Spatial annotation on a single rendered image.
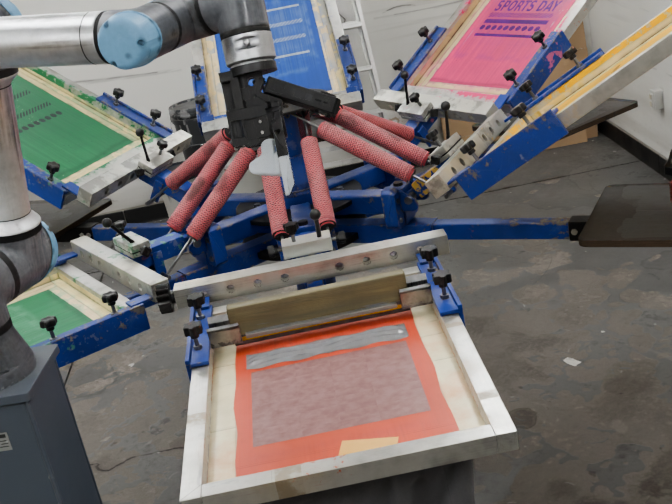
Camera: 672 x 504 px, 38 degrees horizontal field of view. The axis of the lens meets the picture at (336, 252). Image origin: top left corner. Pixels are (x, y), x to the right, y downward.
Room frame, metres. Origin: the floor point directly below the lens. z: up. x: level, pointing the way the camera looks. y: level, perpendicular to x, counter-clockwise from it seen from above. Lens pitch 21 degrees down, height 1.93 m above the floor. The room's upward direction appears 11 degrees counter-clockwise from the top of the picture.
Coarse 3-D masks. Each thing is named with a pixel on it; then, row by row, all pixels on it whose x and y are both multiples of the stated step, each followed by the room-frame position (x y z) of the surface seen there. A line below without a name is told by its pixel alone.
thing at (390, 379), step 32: (384, 320) 2.02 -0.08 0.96; (352, 352) 1.90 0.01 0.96; (384, 352) 1.87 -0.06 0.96; (416, 352) 1.84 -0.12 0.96; (352, 384) 1.76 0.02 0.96; (384, 384) 1.73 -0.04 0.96; (416, 384) 1.71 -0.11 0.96; (352, 416) 1.64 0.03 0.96; (384, 416) 1.61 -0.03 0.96; (416, 416) 1.59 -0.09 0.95; (448, 416) 1.57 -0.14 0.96
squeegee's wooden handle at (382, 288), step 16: (384, 272) 2.05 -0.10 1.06; (400, 272) 2.03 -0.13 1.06; (320, 288) 2.03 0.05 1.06; (336, 288) 2.02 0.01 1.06; (352, 288) 2.02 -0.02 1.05; (368, 288) 2.02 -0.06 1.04; (384, 288) 2.02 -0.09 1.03; (400, 288) 2.02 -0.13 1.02; (240, 304) 2.03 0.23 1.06; (256, 304) 2.02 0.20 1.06; (272, 304) 2.02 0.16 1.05; (288, 304) 2.02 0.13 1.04; (304, 304) 2.02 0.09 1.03; (320, 304) 2.02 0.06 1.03; (336, 304) 2.02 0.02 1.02; (352, 304) 2.02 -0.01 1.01; (368, 304) 2.02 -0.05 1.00; (240, 320) 2.02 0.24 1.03; (256, 320) 2.02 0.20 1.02; (272, 320) 2.02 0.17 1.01; (288, 320) 2.02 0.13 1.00
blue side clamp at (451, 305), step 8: (424, 264) 2.19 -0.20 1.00; (440, 264) 2.15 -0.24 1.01; (424, 272) 2.14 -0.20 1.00; (432, 272) 2.13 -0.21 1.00; (432, 280) 2.08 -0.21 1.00; (432, 288) 2.04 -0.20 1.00; (440, 288) 2.03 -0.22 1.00; (448, 288) 2.01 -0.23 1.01; (432, 296) 2.00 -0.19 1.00; (456, 296) 1.95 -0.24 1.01; (440, 304) 1.95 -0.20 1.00; (448, 304) 1.94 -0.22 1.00; (456, 304) 1.93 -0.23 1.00; (440, 312) 1.91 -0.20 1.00; (448, 312) 1.91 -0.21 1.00; (456, 312) 1.91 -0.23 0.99
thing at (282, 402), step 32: (256, 352) 1.99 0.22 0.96; (256, 384) 1.84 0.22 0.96; (288, 384) 1.81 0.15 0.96; (320, 384) 1.78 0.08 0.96; (256, 416) 1.71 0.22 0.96; (288, 416) 1.68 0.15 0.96; (320, 416) 1.66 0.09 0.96; (256, 448) 1.59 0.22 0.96; (288, 448) 1.57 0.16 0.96; (320, 448) 1.55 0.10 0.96
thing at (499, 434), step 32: (448, 320) 1.89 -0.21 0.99; (192, 384) 1.83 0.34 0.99; (480, 384) 1.60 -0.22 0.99; (192, 416) 1.69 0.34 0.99; (192, 448) 1.57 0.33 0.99; (384, 448) 1.45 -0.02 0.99; (416, 448) 1.43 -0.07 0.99; (448, 448) 1.42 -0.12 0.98; (480, 448) 1.43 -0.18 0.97; (512, 448) 1.43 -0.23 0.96; (192, 480) 1.47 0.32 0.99; (224, 480) 1.45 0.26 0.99; (256, 480) 1.43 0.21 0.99; (288, 480) 1.42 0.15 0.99; (320, 480) 1.42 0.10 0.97; (352, 480) 1.42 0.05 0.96
